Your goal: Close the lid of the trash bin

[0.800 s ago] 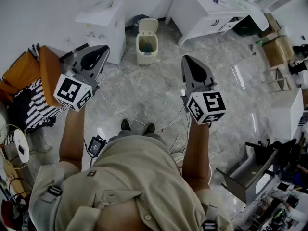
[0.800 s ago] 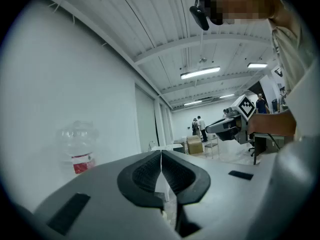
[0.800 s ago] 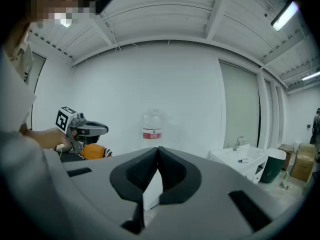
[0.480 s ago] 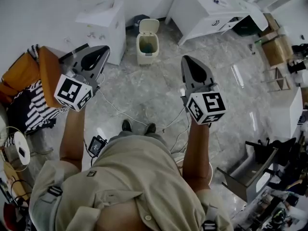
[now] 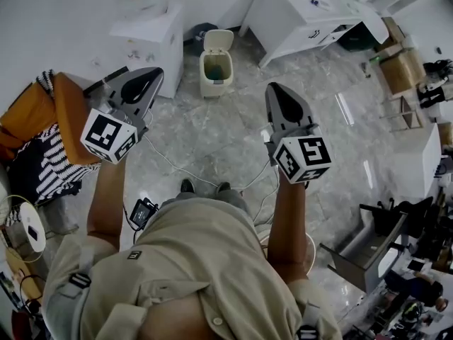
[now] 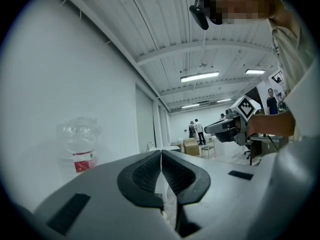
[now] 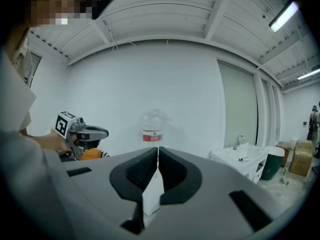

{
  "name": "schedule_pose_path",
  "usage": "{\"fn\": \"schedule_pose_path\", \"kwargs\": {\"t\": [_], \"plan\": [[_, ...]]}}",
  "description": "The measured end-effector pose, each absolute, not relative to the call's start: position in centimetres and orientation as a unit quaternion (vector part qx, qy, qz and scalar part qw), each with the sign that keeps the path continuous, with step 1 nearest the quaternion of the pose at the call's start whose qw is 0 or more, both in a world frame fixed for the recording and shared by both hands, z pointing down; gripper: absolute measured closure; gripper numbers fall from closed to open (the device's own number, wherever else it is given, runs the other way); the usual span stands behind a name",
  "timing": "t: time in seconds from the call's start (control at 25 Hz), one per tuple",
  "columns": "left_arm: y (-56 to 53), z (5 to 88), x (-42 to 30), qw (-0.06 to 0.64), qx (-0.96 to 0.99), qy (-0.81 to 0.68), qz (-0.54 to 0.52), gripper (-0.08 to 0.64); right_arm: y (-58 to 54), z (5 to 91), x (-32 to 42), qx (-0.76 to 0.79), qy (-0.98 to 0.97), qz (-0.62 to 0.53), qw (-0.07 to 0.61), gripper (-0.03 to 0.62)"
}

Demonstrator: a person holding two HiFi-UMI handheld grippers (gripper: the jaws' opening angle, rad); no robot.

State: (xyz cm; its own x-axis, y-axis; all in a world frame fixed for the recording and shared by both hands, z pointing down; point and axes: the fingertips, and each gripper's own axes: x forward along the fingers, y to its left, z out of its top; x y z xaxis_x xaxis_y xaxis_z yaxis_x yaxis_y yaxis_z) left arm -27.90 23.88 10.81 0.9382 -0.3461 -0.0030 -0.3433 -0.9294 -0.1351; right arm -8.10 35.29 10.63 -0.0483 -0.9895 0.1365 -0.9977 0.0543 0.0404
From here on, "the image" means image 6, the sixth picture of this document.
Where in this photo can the clear red-label plastic bottle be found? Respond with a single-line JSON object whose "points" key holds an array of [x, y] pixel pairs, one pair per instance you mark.
{"points": [[75, 144]]}

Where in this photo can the brown cardboard box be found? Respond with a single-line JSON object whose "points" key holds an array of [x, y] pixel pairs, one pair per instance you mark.
{"points": [[191, 146]]}

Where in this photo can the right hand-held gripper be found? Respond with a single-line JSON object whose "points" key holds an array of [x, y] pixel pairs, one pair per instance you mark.
{"points": [[246, 109]]}

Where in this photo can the dark desk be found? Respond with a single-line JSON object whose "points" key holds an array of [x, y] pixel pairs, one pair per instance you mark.
{"points": [[265, 144]]}

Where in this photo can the black head-mounted camera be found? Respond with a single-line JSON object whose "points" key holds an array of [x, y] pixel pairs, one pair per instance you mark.
{"points": [[198, 16]]}

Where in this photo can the metal frame chair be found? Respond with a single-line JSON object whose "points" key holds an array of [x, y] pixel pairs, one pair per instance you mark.
{"points": [[208, 147]]}

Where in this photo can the chrome faucet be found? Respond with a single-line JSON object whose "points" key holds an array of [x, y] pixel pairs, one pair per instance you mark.
{"points": [[149, 145]]}

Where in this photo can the person's beige shirt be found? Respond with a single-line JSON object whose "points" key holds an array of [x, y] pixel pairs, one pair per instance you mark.
{"points": [[300, 84]]}

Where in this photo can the long ceiling light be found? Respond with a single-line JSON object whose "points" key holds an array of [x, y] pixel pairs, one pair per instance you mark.
{"points": [[190, 106], [223, 100], [200, 76], [255, 71]]}

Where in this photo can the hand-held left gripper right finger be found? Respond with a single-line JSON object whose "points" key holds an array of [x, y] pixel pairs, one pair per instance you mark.
{"points": [[225, 196]]}

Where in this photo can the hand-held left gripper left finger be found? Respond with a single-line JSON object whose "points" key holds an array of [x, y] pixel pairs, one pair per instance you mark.
{"points": [[100, 196]]}

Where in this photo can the white sink unit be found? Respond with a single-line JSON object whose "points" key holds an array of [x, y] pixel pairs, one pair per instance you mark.
{"points": [[167, 149]]}

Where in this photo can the person's right forearm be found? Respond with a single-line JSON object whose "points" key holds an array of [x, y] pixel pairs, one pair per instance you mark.
{"points": [[272, 124]]}

